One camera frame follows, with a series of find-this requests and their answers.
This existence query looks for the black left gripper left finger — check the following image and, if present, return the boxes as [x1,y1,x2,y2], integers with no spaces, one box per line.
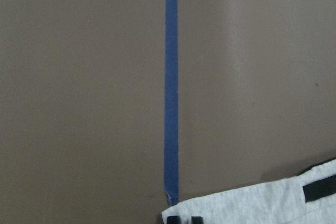
[166,216,181,224]

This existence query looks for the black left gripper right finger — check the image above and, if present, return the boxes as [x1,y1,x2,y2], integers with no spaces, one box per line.
[191,216,203,224]

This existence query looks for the grey cartoon print t-shirt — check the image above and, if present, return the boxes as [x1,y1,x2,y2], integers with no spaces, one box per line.
[162,158,335,223]

